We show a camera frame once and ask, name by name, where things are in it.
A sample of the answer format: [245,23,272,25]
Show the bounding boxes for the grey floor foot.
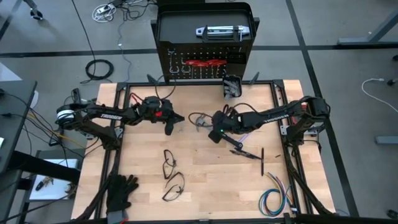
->
[374,135,398,145]

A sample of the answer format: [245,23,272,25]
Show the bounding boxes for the tangled black floor cables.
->
[107,0,158,22]

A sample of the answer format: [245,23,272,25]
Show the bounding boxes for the multicoloured coiled wire bundle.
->
[258,172,299,218]

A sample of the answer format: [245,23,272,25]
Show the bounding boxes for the silver wire peg hook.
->
[167,48,180,75]
[182,49,193,75]

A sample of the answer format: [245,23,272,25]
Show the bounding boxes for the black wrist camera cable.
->
[154,73,177,101]
[187,102,259,128]

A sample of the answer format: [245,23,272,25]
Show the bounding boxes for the bunch of keys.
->
[35,175,54,192]

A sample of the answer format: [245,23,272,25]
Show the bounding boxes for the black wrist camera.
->
[213,118,231,134]
[143,95,161,108]

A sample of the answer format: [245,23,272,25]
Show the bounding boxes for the white floor cable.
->
[361,78,398,114]

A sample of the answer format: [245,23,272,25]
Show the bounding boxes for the grey table leg foot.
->
[337,8,398,47]

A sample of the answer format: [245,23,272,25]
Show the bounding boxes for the yellow cable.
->
[29,113,86,149]

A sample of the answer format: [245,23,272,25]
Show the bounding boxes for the white power strip with cable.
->
[91,3,118,24]

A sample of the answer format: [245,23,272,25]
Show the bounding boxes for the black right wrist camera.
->
[213,118,231,134]

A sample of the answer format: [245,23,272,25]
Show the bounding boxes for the black work glove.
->
[106,174,140,215]

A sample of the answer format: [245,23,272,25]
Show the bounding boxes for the coiled black floor cable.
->
[80,58,115,85]

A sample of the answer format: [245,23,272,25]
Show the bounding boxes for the black left wrist camera cable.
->
[154,73,177,101]

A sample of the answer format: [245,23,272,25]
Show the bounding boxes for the clear safety glasses black frame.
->
[161,172,187,202]
[162,149,178,180]

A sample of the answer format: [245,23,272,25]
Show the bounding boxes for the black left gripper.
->
[138,100,185,136]

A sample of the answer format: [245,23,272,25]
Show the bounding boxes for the black plastic pegboard bin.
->
[222,74,243,100]

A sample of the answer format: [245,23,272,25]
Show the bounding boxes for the long black floor cable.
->
[71,0,96,62]

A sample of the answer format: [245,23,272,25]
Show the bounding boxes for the slim black pen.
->
[260,147,266,177]

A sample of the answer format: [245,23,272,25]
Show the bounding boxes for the dark grey desk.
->
[0,80,39,175]

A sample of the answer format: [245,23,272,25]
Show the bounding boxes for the black pegboard tool stand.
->
[151,2,261,84]

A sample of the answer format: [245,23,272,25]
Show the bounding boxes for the black desk crossbar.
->
[8,150,82,185]

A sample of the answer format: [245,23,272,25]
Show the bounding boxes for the white paper sheet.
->
[29,158,80,202]

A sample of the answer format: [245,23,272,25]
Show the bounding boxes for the black office chair base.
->
[22,0,44,21]

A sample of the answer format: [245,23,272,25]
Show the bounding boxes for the thin blue floor cable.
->
[116,18,133,82]

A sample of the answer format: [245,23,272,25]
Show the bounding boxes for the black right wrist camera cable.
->
[187,102,259,128]

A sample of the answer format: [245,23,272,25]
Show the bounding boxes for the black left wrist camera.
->
[143,95,161,108]

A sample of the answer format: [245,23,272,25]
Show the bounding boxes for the black pegboard box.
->
[225,46,247,65]

